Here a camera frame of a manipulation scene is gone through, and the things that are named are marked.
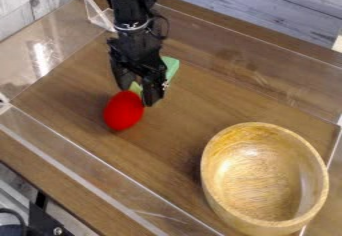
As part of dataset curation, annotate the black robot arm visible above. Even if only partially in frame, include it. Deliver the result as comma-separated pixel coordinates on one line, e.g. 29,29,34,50
106,0,168,106

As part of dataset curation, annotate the green rectangular block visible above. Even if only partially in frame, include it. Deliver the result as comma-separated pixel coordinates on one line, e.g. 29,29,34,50
160,56,180,105

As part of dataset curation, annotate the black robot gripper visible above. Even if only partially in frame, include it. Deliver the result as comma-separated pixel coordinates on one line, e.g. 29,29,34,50
106,26,167,107

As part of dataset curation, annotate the clear acrylic corner bracket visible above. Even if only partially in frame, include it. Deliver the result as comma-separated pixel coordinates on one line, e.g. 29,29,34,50
84,0,116,33

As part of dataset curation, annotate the clear acrylic table barrier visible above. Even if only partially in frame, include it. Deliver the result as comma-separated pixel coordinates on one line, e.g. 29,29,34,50
0,0,342,236

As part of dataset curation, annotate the wooden bowl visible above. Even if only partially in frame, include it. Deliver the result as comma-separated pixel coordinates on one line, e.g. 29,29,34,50
200,122,328,236

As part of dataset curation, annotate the black clamp with cable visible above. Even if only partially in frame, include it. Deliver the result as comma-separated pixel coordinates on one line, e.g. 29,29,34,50
0,190,74,236

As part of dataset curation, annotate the red felt strawberry toy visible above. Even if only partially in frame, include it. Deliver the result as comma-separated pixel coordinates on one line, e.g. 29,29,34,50
102,90,144,131

